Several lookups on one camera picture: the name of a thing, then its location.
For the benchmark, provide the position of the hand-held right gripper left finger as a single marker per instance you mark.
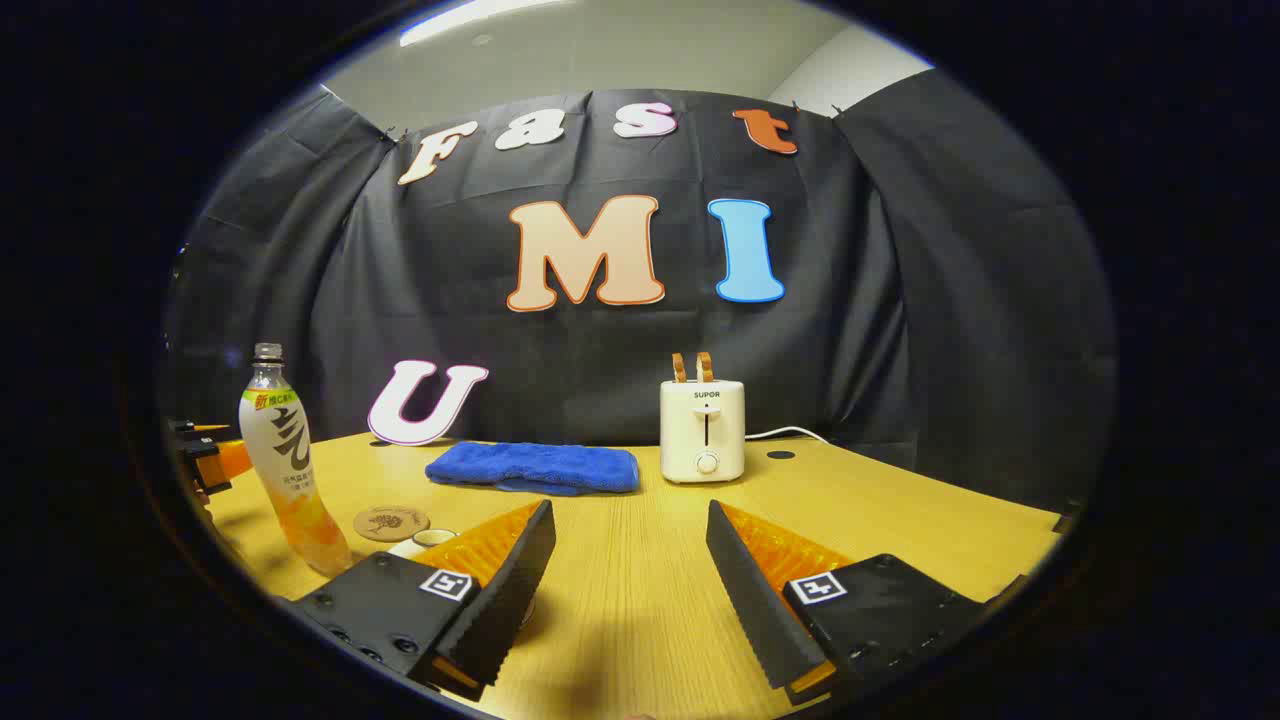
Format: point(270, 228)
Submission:
point(510, 600)

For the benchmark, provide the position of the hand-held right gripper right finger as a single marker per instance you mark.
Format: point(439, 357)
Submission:
point(755, 600)

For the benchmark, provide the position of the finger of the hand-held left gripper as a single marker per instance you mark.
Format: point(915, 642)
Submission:
point(205, 465)
point(200, 428)

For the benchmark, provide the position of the white orange water bottle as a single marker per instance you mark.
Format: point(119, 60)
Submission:
point(285, 450)

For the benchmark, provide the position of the white teacup lid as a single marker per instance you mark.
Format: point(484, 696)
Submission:
point(405, 548)

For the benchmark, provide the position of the round cork coaster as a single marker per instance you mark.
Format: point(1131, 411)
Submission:
point(390, 523)

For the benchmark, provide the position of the blue towel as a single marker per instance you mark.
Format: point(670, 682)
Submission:
point(530, 467)

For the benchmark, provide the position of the white toaster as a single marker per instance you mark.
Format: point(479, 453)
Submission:
point(702, 430)

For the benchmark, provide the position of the toast slice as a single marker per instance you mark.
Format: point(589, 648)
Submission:
point(705, 367)
point(679, 368)

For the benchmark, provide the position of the black backdrop cloth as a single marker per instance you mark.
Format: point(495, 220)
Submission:
point(900, 300)

